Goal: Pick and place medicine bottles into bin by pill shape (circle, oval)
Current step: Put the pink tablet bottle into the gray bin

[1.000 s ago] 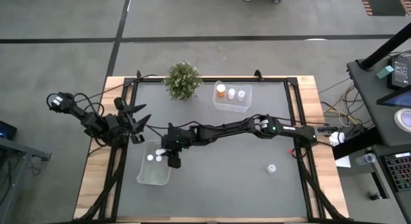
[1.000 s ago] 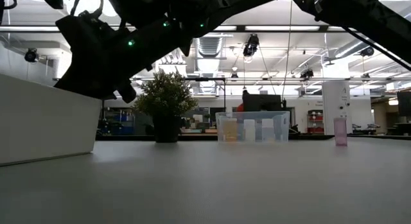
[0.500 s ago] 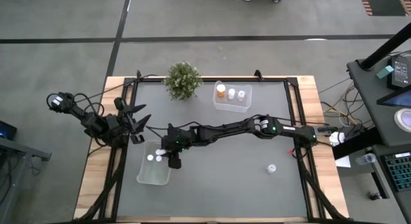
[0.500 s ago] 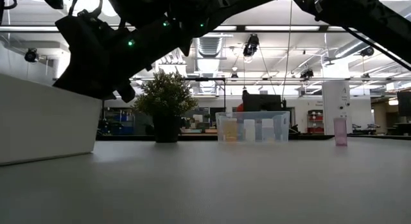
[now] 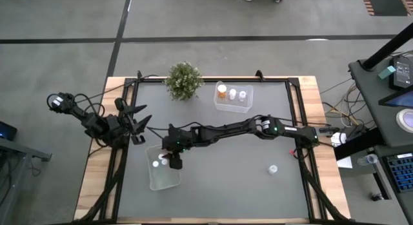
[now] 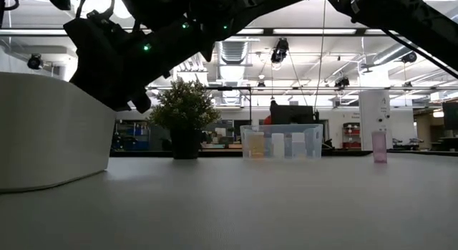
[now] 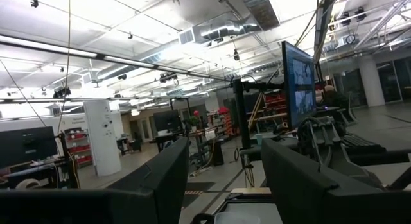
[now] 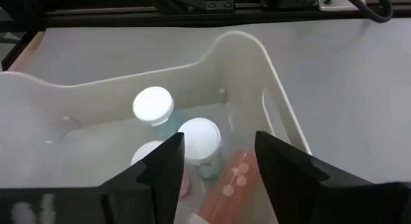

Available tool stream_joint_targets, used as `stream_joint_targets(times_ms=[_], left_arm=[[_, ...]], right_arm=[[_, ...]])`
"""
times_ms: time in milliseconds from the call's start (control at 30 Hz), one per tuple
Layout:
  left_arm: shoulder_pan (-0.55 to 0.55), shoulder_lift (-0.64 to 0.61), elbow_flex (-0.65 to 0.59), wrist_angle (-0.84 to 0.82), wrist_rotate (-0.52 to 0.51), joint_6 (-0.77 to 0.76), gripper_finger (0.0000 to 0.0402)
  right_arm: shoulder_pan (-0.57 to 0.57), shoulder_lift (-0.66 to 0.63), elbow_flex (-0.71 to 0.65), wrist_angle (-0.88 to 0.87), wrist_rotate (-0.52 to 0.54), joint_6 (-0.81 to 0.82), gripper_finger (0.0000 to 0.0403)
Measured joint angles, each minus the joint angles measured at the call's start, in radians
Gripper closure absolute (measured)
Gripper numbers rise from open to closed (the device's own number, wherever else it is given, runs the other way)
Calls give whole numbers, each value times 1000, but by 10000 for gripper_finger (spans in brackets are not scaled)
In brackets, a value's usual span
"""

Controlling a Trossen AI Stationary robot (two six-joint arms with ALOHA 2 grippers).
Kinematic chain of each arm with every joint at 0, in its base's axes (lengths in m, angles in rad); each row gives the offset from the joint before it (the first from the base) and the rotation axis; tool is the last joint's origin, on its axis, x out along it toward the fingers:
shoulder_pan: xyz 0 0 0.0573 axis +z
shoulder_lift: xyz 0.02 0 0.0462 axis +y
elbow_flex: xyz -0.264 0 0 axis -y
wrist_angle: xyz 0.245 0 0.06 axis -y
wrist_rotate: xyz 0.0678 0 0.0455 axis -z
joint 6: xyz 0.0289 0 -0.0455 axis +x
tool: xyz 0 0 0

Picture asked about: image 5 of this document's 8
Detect round white device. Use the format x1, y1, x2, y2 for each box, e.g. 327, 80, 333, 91
396, 108, 413, 134

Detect grey metal side desk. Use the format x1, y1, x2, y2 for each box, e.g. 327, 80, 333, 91
0, 137, 52, 225

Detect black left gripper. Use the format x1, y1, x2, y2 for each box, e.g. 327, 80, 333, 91
120, 103, 153, 144

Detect black aluminium table frame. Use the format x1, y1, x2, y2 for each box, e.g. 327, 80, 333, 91
74, 70, 352, 225

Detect black slanted pole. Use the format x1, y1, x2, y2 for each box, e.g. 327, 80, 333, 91
360, 21, 413, 71

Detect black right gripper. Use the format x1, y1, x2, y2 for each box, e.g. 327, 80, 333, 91
161, 123, 194, 170

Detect clear plastic bin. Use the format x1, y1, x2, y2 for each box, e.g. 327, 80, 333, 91
212, 80, 254, 114

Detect tangled floor cables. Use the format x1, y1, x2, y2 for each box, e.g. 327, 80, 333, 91
319, 78, 368, 129

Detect black power brick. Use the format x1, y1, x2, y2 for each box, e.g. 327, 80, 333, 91
388, 54, 413, 90

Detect translucent white plastic bin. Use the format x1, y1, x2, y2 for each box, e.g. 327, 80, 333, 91
145, 143, 182, 191

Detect dark grey side desk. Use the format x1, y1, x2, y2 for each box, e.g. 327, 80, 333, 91
348, 55, 413, 148

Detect white paper sheet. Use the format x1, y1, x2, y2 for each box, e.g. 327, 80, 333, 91
337, 156, 354, 170

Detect dark laptop screen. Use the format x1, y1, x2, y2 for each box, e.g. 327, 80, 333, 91
0, 121, 19, 142

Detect clear water bottle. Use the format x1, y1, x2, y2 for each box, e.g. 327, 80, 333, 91
356, 153, 379, 167

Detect artificial green plant black pot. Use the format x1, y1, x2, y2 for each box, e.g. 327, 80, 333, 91
163, 61, 205, 102

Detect dark tablet screen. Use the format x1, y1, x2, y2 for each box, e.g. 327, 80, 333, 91
379, 89, 413, 108

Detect black mat striped edge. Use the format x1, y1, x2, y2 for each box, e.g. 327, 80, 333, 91
359, 0, 413, 17

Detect white power adapter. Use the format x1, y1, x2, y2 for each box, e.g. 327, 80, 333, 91
330, 132, 348, 148

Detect small teal box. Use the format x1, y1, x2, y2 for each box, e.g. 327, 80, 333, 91
378, 65, 397, 80

